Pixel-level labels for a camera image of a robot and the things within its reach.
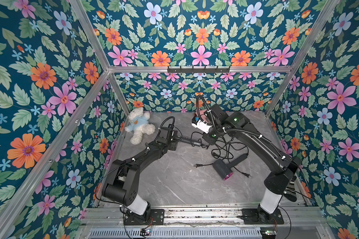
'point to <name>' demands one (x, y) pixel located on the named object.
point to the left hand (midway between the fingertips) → (171, 138)
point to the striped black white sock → (291, 195)
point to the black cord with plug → (197, 165)
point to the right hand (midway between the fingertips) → (208, 132)
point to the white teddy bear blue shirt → (139, 124)
